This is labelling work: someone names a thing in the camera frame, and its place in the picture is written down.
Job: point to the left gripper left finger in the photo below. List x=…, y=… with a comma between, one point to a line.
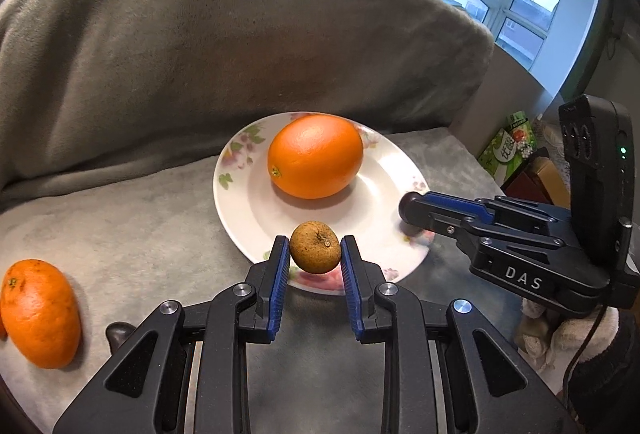
x=186, y=355

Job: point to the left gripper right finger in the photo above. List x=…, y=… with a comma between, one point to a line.
x=447, y=368

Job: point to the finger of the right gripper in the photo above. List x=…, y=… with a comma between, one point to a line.
x=460, y=203
x=440, y=218

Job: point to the brown kiwi fruit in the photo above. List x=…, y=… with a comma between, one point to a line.
x=315, y=248

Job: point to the smooth navel orange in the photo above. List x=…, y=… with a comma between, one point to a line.
x=315, y=156

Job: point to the large rough orange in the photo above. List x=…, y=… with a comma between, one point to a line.
x=40, y=313

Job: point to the dark plum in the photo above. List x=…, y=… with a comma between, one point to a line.
x=117, y=333
x=406, y=199

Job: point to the gloved right hand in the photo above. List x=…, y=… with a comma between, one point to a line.
x=550, y=346

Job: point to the red carton box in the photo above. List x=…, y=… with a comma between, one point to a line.
x=537, y=179

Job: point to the green snack box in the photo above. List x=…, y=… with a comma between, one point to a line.
x=509, y=148

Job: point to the floral white plate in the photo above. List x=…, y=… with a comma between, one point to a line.
x=253, y=211

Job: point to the grey fleece blanket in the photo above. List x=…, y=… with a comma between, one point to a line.
x=113, y=113

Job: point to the black tracking camera box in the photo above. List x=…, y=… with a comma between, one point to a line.
x=598, y=144

